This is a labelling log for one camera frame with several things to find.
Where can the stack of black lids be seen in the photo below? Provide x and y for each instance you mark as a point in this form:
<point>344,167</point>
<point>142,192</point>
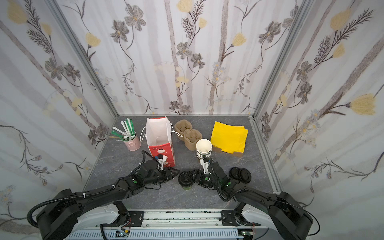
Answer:
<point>245,176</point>

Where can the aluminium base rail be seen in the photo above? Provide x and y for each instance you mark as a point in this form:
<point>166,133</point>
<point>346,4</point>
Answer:
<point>166,225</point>

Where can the brown pulp cup carrier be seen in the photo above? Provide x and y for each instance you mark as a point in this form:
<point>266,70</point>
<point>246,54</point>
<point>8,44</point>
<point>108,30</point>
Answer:
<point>189,136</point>

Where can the black cup lid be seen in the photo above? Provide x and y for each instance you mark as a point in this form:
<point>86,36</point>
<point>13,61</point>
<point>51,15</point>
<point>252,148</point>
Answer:
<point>186,178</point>

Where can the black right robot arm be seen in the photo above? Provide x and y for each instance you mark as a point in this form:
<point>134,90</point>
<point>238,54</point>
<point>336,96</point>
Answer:
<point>264,204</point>

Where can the brown cardboard napkin holder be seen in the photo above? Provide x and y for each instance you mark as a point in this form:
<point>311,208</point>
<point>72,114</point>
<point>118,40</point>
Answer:
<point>218,150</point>

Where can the green paper coffee cup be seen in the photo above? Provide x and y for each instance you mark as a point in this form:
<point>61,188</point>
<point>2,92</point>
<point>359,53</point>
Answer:
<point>186,188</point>

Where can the yellow napkin stack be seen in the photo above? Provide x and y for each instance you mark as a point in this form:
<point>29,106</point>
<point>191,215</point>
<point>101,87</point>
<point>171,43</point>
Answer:
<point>229,138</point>

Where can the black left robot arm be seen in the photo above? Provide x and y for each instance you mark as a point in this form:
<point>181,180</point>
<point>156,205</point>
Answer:
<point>58,217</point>

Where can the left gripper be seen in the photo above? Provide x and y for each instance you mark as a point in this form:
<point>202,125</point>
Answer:
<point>165,173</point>

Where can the red white paper bag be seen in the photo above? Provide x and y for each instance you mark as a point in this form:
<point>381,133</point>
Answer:
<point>158,134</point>

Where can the pink straw holder cup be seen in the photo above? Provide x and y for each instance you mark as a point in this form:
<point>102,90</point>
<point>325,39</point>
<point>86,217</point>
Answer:
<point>134,144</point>

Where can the stack of paper cups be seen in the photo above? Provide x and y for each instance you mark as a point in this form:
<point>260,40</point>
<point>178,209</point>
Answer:
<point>203,149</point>

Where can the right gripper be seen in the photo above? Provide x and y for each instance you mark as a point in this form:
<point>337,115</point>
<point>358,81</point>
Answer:
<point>197,179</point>

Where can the single black lid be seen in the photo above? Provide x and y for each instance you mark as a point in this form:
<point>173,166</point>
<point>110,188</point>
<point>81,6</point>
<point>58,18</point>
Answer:
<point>234,173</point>

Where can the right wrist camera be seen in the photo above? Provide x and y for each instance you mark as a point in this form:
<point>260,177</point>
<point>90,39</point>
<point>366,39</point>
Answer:
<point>205,164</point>

